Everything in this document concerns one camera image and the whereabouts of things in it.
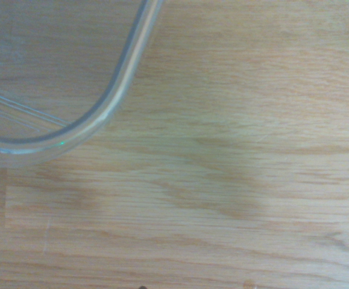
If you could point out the clear plastic rectangular container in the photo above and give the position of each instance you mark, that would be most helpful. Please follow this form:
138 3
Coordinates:
123 81

